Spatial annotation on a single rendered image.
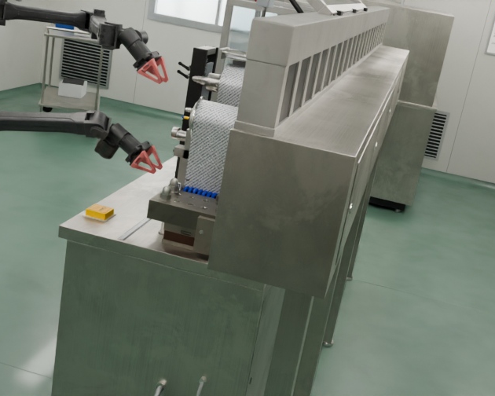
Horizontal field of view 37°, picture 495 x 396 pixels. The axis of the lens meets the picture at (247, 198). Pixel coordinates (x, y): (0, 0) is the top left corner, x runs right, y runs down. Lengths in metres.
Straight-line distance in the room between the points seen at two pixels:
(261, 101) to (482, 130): 6.54
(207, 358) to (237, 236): 0.87
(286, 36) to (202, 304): 1.06
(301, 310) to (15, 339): 2.10
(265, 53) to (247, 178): 0.25
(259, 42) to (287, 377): 0.73
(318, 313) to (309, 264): 1.12
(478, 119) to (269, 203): 6.50
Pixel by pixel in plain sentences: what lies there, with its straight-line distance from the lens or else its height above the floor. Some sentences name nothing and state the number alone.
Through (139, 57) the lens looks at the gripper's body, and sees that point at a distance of 2.42.
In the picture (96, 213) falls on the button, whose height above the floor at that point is 0.92.
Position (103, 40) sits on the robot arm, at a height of 1.44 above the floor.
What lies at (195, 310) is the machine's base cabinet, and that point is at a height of 0.74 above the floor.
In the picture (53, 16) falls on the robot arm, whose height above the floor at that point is 1.45.
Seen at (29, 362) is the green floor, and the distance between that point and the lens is 3.33.
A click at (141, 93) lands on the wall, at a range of 8.44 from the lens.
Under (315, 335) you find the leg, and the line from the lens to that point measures 2.61.
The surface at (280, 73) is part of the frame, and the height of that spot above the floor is 1.56.
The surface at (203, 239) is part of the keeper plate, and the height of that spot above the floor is 0.96.
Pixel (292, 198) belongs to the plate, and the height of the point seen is 1.33.
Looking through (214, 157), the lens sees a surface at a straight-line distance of 2.35.
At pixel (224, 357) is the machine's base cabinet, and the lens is 2.28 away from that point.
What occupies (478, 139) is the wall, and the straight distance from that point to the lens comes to 7.90.
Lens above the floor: 1.74
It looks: 17 degrees down
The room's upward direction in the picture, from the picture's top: 10 degrees clockwise
